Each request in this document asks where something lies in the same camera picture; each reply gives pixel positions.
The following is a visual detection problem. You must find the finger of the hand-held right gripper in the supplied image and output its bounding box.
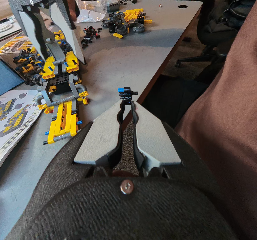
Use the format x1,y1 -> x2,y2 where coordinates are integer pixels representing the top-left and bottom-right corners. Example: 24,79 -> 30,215
18,10 -> 55,61
39,3 -> 86,65

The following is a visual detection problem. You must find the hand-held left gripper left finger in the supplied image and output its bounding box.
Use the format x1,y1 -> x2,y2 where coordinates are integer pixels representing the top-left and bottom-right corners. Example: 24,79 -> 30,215
73,100 -> 124,169

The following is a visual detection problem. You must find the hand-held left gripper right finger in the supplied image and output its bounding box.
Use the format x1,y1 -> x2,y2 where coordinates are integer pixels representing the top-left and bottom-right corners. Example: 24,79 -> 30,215
131,101 -> 182,177

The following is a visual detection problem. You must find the yellow black brick vehicle model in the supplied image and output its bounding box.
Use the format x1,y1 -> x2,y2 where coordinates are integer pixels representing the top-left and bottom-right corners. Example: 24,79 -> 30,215
36,38 -> 89,145

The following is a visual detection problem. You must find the black connector with blue pin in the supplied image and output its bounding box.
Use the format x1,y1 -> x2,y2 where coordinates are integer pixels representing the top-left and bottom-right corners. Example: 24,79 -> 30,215
118,87 -> 139,105

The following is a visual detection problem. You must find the grey desk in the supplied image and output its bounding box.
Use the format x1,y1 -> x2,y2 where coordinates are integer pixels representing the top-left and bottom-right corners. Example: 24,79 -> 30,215
0,0 -> 203,240

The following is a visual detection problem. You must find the person's right hand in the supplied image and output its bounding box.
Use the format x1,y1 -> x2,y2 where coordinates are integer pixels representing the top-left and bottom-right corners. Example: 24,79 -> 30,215
54,0 -> 81,22

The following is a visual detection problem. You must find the pile of black red pins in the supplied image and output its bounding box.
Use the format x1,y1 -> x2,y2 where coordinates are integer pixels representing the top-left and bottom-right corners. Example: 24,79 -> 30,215
80,26 -> 102,50

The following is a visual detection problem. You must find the yellow printed leaflet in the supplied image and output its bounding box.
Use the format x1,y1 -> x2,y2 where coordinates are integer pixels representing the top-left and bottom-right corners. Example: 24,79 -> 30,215
0,36 -> 34,54

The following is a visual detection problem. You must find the small white label bag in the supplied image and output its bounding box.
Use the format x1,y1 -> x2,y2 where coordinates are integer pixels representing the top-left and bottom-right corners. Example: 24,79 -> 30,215
75,0 -> 108,24

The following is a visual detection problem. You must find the pile of blue grey brick parts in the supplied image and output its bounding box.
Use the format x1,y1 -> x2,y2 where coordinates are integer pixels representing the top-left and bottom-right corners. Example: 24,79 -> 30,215
13,30 -> 70,86

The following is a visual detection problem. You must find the grey motor block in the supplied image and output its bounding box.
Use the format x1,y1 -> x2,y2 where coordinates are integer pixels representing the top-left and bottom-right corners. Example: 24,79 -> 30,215
107,0 -> 121,12

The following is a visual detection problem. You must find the blue cardboard kit box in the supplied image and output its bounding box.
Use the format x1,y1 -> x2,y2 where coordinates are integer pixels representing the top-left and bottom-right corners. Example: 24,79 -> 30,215
0,59 -> 25,96

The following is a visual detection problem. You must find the person's brown sweater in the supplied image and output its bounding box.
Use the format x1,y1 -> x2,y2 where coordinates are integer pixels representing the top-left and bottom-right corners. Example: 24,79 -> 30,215
175,5 -> 257,240

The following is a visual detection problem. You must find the open instruction booklet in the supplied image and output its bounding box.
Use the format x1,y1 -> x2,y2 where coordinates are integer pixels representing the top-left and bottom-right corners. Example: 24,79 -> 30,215
0,89 -> 47,168

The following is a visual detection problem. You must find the black office chair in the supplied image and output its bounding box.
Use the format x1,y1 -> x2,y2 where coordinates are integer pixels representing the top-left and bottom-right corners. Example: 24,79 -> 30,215
176,0 -> 241,68

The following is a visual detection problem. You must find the black backpack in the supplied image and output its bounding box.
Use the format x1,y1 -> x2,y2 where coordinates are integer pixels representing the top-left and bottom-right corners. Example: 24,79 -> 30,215
209,0 -> 257,32

